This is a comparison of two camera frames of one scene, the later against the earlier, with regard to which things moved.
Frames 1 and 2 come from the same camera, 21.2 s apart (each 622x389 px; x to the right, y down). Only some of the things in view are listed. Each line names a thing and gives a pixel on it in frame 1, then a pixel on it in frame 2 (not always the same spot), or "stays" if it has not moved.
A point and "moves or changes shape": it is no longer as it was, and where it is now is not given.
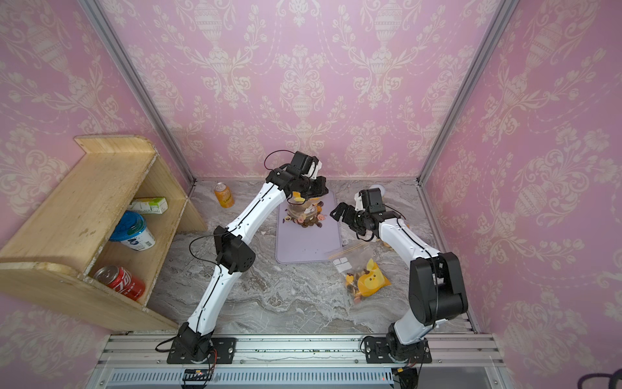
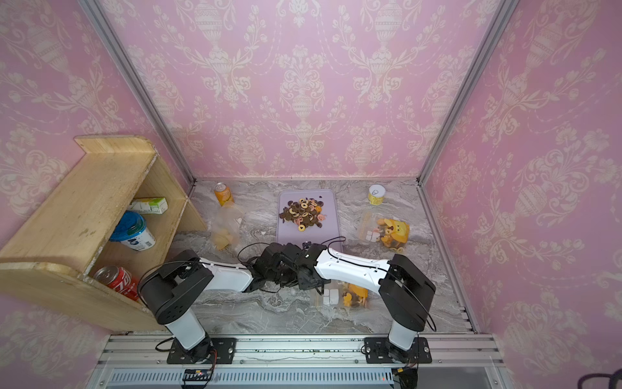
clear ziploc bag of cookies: (302, 207) → (227, 227)
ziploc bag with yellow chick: (363, 268) moves or changes shape
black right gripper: (342, 207) → (302, 284)
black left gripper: (321, 188) → (293, 280)
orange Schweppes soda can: (223, 194) stays
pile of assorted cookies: (312, 215) stays
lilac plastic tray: (297, 244) stays
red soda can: (118, 279) stays
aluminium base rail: (300, 361) stays
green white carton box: (149, 205) stays
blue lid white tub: (133, 232) stays
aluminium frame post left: (141, 89) stays
